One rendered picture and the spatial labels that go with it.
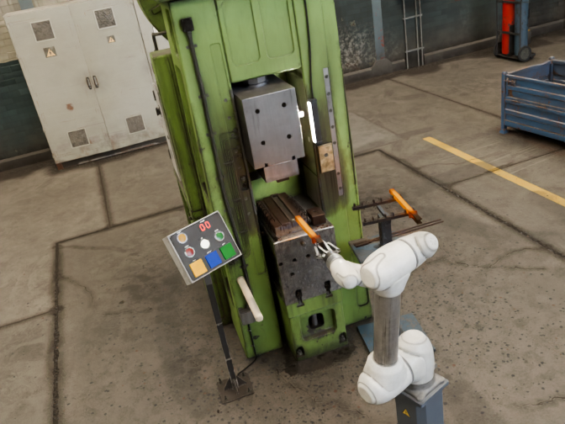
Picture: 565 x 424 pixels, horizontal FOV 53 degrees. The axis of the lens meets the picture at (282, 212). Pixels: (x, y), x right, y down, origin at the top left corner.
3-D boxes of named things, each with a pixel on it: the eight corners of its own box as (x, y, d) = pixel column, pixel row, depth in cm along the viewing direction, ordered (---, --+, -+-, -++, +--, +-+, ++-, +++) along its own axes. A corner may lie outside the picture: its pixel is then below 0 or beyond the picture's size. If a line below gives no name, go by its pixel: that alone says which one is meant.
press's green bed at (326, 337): (349, 346, 381) (341, 288, 360) (297, 363, 373) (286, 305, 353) (319, 302, 429) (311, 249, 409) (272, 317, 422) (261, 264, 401)
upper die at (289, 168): (299, 174, 327) (297, 158, 323) (266, 182, 323) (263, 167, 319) (277, 152, 364) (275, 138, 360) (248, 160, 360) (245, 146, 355)
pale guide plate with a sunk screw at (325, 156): (335, 169, 346) (331, 143, 339) (321, 173, 345) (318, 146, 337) (334, 168, 348) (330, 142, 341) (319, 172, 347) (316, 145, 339)
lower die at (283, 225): (308, 228, 343) (306, 215, 339) (276, 237, 339) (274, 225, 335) (287, 202, 379) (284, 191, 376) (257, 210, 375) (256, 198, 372)
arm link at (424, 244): (405, 230, 230) (382, 245, 223) (435, 219, 214) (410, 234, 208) (421, 260, 229) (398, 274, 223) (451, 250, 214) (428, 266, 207)
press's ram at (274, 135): (319, 152, 326) (309, 83, 308) (255, 170, 318) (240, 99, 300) (295, 133, 362) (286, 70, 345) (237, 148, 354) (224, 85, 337)
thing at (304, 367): (367, 361, 365) (367, 359, 365) (282, 390, 354) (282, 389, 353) (344, 326, 400) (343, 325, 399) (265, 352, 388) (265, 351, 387)
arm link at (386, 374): (413, 391, 248) (377, 420, 238) (385, 370, 259) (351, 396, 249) (423, 248, 207) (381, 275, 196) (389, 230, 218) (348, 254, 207)
